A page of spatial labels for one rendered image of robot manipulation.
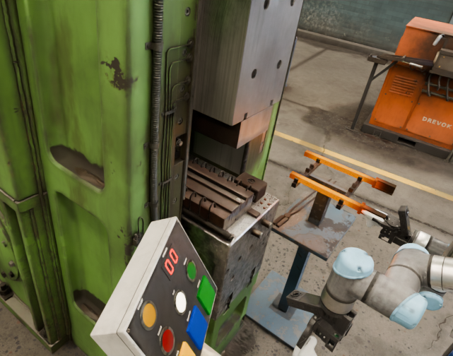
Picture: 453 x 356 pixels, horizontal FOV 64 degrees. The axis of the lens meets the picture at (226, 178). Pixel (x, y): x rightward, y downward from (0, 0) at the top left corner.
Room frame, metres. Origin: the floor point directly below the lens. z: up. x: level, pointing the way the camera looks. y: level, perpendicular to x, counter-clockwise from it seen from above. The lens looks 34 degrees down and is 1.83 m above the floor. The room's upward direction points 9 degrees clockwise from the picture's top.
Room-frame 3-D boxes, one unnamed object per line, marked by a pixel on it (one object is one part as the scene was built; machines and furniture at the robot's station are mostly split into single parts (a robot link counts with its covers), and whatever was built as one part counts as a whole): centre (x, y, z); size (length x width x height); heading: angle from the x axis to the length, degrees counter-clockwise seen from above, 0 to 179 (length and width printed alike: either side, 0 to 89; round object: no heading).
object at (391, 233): (1.12, -0.70, 0.94); 0.12 x 0.08 x 0.09; 58
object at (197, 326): (0.53, 0.01, 1.01); 0.07 x 0.05 x 0.07; 175
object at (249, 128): (1.18, 0.11, 1.32); 0.42 x 0.20 x 0.10; 60
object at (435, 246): (1.04, -0.84, 0.95); 0.11 x 0.08 x 0.09; 58
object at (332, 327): (0.57, -0.31, 1.07); 0.09 x 0.08 x 0.12; 50
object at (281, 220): (1.56, -0.44, 0.71); 0.60 x 0.04 x 0.01; 144
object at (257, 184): (1.26, -0.10, 0.95); 0.12 x 0.08 x 0.06; 60
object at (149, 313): (0.44, 0.11, 1.16); 0.05 x 0.03 x 0.04; 150
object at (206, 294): (0.63, 0.01, 1.01); 0.07 x 0.05 x 0.07; 175
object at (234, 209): (1.18, 0.11, 0.96); 0.42 x 0.20 x 0.09; 60
